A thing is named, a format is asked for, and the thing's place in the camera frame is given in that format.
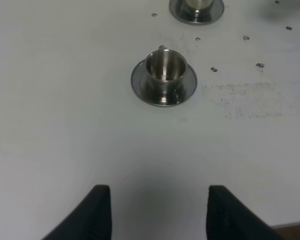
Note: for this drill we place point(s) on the near stainless steel teacup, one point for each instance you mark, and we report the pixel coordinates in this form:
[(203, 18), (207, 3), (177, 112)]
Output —
[(166, 65)]

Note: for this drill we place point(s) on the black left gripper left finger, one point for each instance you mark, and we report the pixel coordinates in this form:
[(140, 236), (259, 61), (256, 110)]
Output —
[(90, 220)]

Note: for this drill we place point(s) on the near stainless steel saucer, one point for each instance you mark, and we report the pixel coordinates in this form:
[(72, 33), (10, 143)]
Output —
[(159, 93)]

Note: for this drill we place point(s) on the far stainless steel saucer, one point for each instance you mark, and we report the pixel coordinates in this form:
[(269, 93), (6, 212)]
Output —
[(197, 12)]

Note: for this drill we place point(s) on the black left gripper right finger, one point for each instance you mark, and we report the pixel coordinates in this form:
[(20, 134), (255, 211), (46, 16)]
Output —
[(227, 218)]

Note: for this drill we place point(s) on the stainless steel saucer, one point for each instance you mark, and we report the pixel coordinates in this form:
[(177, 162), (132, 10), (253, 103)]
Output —
[(159, 93), (197, 12)]

